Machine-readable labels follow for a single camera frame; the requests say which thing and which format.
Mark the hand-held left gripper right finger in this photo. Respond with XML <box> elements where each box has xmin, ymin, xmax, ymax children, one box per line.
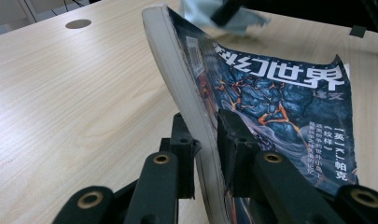
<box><xmin>217</xmin><ymin>108</ymin><xmax>263</xmax><ymax>199</ymax></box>

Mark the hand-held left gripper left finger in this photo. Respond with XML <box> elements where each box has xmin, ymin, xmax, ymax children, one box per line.
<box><xmin>169</xmin><ymin>112</ymin><xmax>201</xmax><ymax>201</ymax></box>

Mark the light blue cleaning cloth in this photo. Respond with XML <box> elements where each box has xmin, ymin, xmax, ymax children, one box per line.
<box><xmin>179</xmin><ymin>0</ymin><xmax>272</xmax><ymax>35</ymax></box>

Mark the dark blue illustrated magazine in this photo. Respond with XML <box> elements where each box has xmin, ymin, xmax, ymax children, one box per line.
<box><xmin>142</xmin><ymin>4</ymin><xmax>360</xmax><ymax>224</ymax></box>

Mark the grey tape piece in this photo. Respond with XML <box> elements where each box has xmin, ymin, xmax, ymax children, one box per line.
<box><xmin>348</xmin><ymin>24</ymin><xmax>369</xmax><ymax>39</ymax></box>

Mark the grey round cable grommet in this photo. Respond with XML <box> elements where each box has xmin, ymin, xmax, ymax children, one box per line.
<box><xmin>64</xmin><ymin>19</ymin><xmax>93</xmax><ymax>31</ymax></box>

